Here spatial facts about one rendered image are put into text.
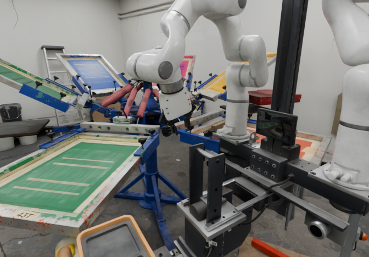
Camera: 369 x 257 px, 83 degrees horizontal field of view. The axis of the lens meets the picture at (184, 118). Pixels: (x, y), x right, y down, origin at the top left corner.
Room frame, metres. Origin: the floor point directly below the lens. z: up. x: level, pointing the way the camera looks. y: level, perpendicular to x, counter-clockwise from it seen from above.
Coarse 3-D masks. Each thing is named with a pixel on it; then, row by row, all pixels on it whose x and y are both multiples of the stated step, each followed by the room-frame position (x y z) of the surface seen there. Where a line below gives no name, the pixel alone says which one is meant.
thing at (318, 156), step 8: (216, 120) 1.67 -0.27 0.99; (200, 128) 1.45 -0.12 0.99; (208, 128) 1.53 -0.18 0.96; (296, 136) 1.38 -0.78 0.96; (304, 136) 1.34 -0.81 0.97; (312, 136) 1.31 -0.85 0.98; (320, 136) 1.29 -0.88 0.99; (328, 136) 1.28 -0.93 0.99; (320, 144) 1.14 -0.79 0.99; (328, 144) 1.17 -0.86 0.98; (320, 152) 1.03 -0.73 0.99; (312, 160) 0.94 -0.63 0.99; (320, 160) 0.94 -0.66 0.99
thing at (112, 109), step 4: (156, 100) 2.31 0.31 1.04; (124, 104) 2.14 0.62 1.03; (132, 104) 2.21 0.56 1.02; (112, 108) 1.87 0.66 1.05; (108, 112) 1.81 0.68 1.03; (112, 112) 1.79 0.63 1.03; (144, 112) 1.84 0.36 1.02; (156, 112) 1.87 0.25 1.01; (160, 112) 1.84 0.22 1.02; (104, 116) 1.80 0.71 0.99; (108, 116) 1.81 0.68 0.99; (112, 116) 1.79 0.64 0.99; (132, 116) 1.63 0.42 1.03; (144, 116) 1.65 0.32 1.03; (148, 116) 1.88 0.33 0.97; (156, 116) 1.87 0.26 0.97; (140, 120) 1.63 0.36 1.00; (144, 120) 1.64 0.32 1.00; (176, 120) 1.69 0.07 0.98; (180, 120) 1.80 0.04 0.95; (140, 124) 1.63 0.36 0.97; (144, 124) 1.64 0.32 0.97
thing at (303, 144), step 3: (249, 132) 1.46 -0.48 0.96; (297, 141) 1.28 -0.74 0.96; (300, 141) 1.28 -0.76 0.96; (303, 141) 1.28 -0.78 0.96; (306, 141) 1.28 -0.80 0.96; (300, 144) 1.23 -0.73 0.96; (303, 144) 1.23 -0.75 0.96; (306, 144) 1.23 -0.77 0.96; (309, 144) 1.23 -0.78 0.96; (300, 147) 1.18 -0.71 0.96; (303, 147) 1.18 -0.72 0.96; (300, 150) 1.13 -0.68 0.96
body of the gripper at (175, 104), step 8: (184, 88) 0.68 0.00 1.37; (160, 96) 0.66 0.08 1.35; (168, 96) 0.65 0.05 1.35; (176, 96) 0.66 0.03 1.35; (184, 96) 0.68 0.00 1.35; (160, 104) 0.68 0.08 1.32; (168, 104) 0.66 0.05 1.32; (176, 104) 0.67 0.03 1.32; (184, 104) 0.69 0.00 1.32; (168, 112) 0.66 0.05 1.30; (176, 112) 0.68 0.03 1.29; (184, 112) 0.70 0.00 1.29
